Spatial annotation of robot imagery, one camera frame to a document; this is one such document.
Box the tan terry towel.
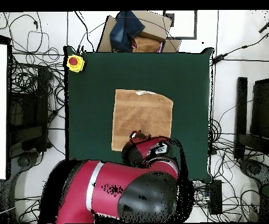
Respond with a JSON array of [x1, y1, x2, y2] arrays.
[[111, 89, 174, 152]]

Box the dark green table cloth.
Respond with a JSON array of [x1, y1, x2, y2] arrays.
[[63, 45, 215, 184]]

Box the orange folded towel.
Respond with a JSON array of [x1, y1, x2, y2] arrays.
[[132, 36, 163, 53]]

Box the yellow emergency stop button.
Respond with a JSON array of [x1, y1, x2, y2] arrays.
[[66, 54, 85, 74]]

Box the black rectangular box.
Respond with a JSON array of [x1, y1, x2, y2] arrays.
[[208, 179, 223, 215]]

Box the blue denim jeans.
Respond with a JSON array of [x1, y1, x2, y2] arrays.
[[109, 10, 146, 53]]

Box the brown cardboard box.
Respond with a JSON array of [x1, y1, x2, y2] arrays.
[[96, 10, 182, 53]]

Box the grey stand base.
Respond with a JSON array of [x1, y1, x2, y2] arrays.
[[239, 157, 269, 187], [10, 149, 41, 185]]

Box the black power adapter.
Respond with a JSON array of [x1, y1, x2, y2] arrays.
[[211, 53, 228, 65]]

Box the tangle of black cables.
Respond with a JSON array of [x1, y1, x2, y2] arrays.
[[207, 117, 242, 162], [8, 52, 66, 150], [15, 195, 41, 223], [192, 180, 260, 222]]

